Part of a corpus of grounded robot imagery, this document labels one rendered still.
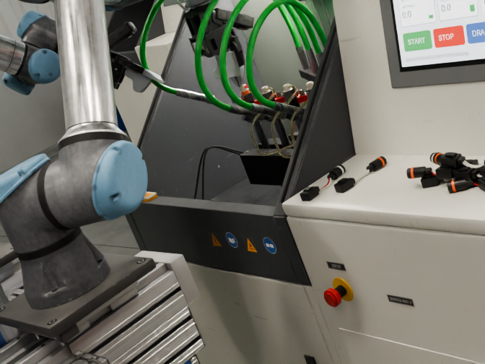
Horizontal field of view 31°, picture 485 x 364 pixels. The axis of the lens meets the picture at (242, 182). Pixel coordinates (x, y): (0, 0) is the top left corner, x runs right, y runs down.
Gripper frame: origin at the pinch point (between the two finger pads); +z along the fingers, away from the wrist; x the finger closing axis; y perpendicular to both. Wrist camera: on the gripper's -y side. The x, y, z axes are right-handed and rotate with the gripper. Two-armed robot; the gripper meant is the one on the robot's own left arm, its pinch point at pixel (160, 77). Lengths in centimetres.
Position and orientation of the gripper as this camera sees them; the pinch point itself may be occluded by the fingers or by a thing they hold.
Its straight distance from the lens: 210.2
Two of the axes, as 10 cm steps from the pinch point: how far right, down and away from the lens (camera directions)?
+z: 9.0, 4.3, 0.1
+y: -4.3, 9.0, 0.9
